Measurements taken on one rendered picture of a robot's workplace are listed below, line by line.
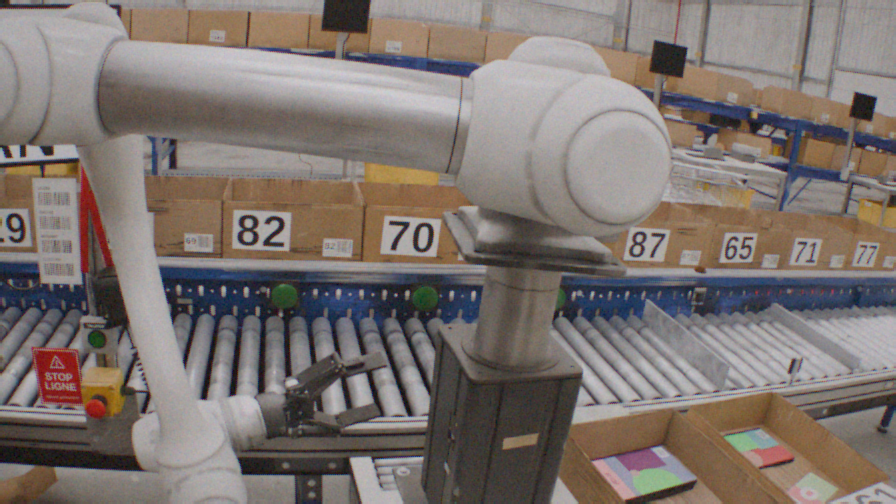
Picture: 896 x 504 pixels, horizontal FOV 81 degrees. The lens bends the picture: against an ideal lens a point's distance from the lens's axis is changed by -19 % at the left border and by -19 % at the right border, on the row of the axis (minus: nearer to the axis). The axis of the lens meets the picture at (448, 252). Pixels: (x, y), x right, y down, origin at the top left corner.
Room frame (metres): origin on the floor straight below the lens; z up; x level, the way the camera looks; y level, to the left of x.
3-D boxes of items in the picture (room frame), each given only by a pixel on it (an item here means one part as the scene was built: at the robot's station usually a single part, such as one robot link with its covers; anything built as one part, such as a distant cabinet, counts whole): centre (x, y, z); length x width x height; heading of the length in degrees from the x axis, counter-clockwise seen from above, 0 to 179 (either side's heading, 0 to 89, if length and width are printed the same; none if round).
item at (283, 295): (1.55, 0.42, 0.81); 0.07 x 0.01 x 0.07; 106
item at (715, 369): (1.63, -0.71, 0.76); 0.46 x 0.01 x 0.09; 16
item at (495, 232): (0.86, -0.13, 1.28); 0.22 x 0.18 x 0.06; 100
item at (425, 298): (1.66, 0.05, 0.81); 0.07 x 0.01 x 0.07; 106
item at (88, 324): (0.93, 0.63, 0.95); 0.07 x 0.03 x 0.07; 106
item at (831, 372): (1.77, -1.18, 0.72); 0.52 x 0.05 x 0.05; 16
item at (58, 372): (0.92, 0.70, 0.85); 0.16 x 0.01 x 0.13; 106
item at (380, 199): (1.88, 0.09, 0.97); 0.39 x 0.29 x 0.17; 106
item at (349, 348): (1.37, 0.19, 0.72); 0.52 x 0.05 x 0.05; 16
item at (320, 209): (1.77, 0.47, 0.97); 0.39 x 0.29 x 0.17; 106
